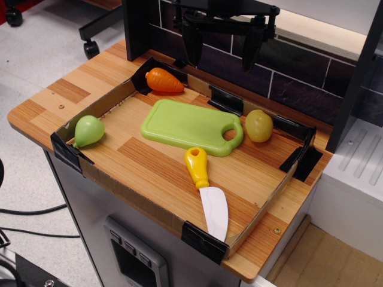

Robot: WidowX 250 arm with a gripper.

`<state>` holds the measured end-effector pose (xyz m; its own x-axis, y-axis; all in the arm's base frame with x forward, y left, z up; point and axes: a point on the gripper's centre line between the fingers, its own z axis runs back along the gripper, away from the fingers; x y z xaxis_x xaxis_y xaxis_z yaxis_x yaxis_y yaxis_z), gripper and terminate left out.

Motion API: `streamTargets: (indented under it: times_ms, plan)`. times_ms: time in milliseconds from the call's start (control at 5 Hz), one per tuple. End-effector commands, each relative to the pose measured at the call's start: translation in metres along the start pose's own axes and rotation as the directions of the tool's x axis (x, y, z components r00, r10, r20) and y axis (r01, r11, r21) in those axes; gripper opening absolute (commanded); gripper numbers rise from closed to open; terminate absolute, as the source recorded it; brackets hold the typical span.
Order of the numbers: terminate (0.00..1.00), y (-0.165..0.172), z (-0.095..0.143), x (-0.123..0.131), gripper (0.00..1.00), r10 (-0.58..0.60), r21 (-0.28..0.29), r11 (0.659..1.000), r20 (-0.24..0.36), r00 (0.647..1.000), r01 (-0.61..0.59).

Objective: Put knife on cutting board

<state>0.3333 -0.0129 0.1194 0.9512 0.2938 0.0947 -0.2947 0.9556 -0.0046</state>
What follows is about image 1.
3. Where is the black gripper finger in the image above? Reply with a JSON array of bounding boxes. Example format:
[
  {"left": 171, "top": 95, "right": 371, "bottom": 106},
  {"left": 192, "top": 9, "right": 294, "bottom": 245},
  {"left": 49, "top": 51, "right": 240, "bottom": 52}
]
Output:
[
  {"left": 242, "top": 28, "right": 263, "bottom": 72},
  {"left": 182, "top": 20, "right": 203, "bottom": 66}
]

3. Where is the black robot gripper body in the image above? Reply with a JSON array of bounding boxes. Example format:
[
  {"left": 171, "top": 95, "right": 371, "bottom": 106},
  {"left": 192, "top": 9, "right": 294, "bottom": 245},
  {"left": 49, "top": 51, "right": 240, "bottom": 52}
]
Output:
[{"left": 172, "top": 1, "right": 280, "bottom": 42}]

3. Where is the yellow handled toy knife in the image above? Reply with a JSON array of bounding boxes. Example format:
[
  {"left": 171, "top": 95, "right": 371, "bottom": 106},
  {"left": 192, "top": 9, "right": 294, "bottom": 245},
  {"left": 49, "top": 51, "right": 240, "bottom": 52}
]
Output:
[{"left": 185, "top": 147, "right": 229, "bottom": 242}]

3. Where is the cardboard fence with black tape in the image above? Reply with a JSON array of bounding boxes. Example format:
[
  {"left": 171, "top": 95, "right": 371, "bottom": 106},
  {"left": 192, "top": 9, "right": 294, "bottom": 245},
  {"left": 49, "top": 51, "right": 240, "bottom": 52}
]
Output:
[{"left": 51, "top": 58, "right": 321, "bottom": 263}]

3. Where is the green plastic cutting board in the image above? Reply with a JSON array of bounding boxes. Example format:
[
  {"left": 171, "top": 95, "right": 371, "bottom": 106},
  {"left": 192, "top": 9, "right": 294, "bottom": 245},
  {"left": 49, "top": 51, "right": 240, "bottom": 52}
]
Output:
[{"left": 141, "top": 99, "right": 244, "bottom": 157}]

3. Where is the orange toy carrot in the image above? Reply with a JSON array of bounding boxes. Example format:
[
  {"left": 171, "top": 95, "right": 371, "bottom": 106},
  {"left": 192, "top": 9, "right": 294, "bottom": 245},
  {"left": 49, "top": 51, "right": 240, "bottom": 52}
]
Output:
[{"left": 145, "top": 68, "right": 184, "bottom": 93}]

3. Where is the yellow toy potato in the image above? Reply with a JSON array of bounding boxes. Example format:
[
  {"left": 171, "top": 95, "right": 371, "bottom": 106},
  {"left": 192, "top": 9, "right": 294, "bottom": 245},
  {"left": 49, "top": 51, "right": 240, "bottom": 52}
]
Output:
[{"left": 245, "top": 109, "right": 273, "bottom": 143}]

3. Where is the black chair base with casters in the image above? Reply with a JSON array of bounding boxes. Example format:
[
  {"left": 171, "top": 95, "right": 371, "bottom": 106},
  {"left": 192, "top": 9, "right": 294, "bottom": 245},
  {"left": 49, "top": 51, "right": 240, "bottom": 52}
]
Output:
[{"left": 79, "top": 5, "right": 123, "bottom": 60}]

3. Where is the green toy pear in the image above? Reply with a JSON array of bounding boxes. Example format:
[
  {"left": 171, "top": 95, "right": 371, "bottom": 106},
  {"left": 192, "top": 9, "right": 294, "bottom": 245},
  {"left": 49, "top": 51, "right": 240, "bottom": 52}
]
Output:
[{"left": 73, "top": 115, "right": 105, "bottom": 148}]

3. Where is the white toy sink drainboard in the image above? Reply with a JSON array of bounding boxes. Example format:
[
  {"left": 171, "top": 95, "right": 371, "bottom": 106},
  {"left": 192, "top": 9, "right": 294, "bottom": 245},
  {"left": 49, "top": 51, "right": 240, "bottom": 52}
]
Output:
[{"left": 322, "top": 119, "right": 382, "bottom": 206}]

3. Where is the grey toy cabinet front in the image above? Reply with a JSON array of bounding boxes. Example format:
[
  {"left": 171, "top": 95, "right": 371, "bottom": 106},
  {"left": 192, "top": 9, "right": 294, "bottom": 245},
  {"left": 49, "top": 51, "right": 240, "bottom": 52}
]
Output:
[{"left": 45, "top": 152, "right": 241, "bottom": 286}]

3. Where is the black vertical post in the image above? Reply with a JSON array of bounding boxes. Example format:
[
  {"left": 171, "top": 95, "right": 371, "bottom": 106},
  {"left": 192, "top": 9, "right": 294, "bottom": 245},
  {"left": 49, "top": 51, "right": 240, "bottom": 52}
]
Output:
[{"left": 326, "top": 1, "right": 382, "bottom": 153}]

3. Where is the black floor cable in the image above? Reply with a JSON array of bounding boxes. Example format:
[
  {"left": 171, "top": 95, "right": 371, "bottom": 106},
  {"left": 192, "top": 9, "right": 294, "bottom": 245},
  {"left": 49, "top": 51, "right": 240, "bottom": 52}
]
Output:
[{"left": 0, "top": 203, "right": 67, "bottom": 215}]

